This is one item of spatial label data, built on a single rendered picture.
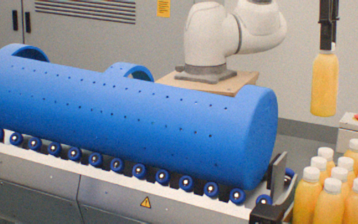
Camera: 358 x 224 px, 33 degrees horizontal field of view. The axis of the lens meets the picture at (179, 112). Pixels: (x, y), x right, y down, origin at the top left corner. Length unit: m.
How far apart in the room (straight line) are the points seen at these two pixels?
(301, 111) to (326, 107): 2.90
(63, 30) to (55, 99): 1.84
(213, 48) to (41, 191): 0.78
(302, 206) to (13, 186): 0.95
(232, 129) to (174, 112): 0.17
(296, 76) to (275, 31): 2.19
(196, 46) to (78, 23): 1.46
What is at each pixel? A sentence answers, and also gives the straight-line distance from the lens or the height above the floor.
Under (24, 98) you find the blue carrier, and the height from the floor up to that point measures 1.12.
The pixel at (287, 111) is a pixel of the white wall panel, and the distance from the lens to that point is 4.58.
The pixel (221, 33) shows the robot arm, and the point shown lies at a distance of 2.22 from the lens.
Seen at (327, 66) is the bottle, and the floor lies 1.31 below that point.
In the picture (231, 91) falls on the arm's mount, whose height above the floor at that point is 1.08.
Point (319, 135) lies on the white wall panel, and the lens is 4.57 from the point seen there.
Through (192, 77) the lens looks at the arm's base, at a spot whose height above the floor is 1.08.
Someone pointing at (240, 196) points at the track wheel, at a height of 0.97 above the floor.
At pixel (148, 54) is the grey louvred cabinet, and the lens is 3.39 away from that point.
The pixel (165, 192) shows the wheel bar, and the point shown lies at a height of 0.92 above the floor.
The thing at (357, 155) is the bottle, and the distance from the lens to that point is 1.74.
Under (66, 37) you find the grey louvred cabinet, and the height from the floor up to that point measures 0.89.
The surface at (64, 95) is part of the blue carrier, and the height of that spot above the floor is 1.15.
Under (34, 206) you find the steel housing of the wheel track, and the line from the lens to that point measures 2.06.
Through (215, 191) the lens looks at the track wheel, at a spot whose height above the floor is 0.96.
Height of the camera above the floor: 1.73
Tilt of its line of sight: 20 degrees down
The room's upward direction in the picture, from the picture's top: 2 degrees clockwise
